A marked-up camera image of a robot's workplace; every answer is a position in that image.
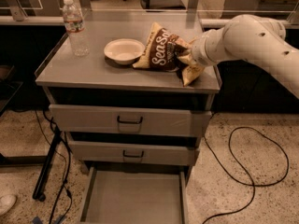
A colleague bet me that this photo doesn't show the grey middle drawer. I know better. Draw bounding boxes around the grey middle drawer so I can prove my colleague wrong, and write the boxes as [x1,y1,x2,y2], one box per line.
[68,132,199,166]

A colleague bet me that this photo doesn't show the white paper bowl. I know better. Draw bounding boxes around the white paper bowl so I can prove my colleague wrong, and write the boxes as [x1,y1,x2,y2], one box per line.
[104,38,145,65]

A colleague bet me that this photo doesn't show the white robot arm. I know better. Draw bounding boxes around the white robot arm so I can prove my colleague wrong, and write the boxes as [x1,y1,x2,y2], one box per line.
[191,15,299,98]

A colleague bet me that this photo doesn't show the grey drawer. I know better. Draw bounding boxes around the grey drawer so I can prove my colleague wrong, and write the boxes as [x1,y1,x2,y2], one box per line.
[68,132,199,166]
[78,166,189,224]
[50,105,211,137]

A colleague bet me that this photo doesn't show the grey bottom drawer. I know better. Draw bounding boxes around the grey bottom drawer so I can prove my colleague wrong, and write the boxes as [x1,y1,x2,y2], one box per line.
[78,166,189,224]

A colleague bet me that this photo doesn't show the black floor cable loop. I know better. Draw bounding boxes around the black floor cable loop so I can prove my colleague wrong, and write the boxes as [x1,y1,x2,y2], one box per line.
[201,126,291,224]

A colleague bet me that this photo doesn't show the black table leg frame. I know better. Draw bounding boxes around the black table leg frame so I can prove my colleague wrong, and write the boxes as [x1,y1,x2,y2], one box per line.
[0,128,61,202]

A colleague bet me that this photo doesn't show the grey top drawer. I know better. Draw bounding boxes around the grey top drawer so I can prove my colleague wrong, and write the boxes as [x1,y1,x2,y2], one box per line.
[50,105,211,137]

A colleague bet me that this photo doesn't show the brown sea salt chip bag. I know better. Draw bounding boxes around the brown sea salt chip bag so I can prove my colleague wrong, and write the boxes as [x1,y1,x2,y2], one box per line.
[133,22,205,87]

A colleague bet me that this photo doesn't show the white shoe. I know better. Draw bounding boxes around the white shoe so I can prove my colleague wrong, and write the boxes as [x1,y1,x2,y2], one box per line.
[0,194,17,216]

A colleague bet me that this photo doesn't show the black cables at left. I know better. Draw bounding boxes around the black cables at left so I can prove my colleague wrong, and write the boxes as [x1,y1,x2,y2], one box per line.
[33,109,74,224]

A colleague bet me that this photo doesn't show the clear plastic water bottle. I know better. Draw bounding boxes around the clear plastic water bottle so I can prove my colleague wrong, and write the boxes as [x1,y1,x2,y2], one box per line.
[63,0,89,56]

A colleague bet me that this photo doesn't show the grey drawer cabinet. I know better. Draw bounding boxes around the grey drawer cabinet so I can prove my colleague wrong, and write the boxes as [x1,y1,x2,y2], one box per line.
[34,9,222,224]

